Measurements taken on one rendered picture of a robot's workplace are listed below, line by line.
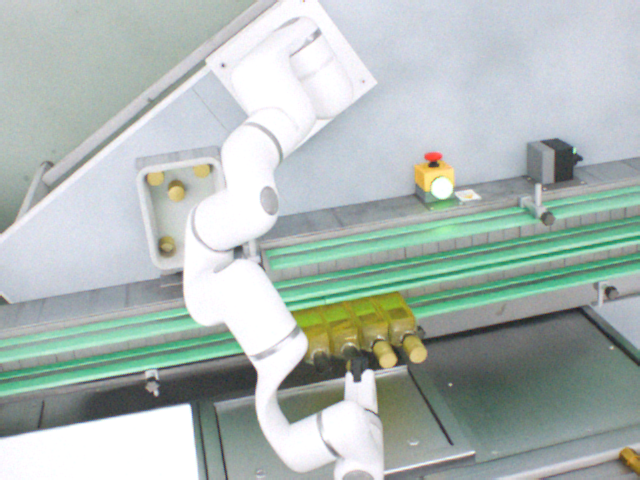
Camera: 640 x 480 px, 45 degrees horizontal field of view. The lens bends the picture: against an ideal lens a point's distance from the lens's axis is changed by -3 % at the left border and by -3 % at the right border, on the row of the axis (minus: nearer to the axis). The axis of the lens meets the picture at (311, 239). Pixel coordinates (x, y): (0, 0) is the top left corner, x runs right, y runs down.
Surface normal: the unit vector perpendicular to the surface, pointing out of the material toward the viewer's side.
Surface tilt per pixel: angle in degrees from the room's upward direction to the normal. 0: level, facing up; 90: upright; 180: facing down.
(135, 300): 90
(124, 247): 0
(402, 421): 90
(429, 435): 90
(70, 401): 90
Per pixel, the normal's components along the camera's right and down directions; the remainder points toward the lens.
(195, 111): 0.20, 0.37
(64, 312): -0.10, -0.91
